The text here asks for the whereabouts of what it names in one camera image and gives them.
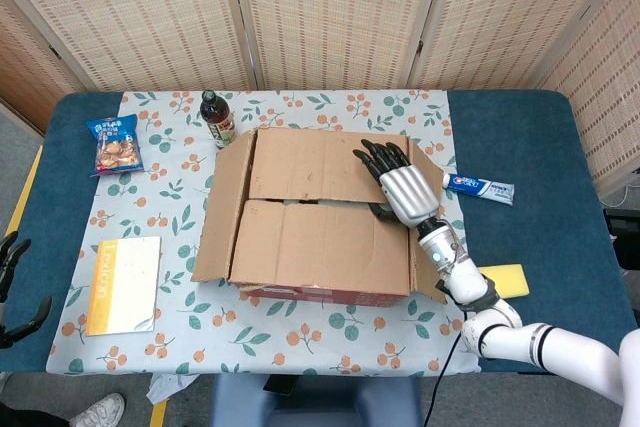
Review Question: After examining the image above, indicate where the white floor cable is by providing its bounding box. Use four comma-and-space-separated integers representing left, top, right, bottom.
599, 185, 632, 208

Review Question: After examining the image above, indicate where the yellow white book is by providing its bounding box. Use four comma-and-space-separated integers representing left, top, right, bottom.
84, 235, 164, 337

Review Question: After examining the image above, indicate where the black floor equipment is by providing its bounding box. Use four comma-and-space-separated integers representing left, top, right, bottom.
603, 206, 640, 272

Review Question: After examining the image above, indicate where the woven folding screen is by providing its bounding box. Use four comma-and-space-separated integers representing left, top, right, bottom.
0, 0, 640, 193

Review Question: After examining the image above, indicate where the red cardboard box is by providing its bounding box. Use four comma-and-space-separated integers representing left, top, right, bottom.
192, 127, 449, 308

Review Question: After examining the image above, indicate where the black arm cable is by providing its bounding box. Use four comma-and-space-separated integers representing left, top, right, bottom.
430, 319, 469, 427

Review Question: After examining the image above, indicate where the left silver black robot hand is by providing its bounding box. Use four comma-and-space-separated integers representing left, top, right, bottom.
0, 230, 54, 350

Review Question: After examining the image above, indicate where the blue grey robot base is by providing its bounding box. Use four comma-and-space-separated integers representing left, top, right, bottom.
209, 374, 424, 427

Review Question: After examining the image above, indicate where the blue white toothpaste tube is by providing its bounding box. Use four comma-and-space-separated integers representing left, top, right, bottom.
442, 171, 516, 207

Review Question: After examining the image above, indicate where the yellow sponge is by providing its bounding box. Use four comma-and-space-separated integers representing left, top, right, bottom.
479, 263, 531, 301

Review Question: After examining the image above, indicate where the blue snack bag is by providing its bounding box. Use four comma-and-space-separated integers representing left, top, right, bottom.
84, 114, 146, 178

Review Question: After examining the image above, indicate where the white sneaker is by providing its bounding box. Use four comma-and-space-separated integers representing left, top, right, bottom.
68, 392, 126, 427

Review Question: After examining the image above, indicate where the dark sauce bottle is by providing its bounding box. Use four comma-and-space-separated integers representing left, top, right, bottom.
199, 89, 241, 151

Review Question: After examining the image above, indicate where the dark trouser leg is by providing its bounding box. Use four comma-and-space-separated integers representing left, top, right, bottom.
0, 396, 81, 427

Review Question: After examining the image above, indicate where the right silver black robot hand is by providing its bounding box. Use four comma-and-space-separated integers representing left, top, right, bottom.
352, 138, 442, 228

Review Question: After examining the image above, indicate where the floral print tablecloth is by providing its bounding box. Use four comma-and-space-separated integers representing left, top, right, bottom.
44, 89, 482, 377

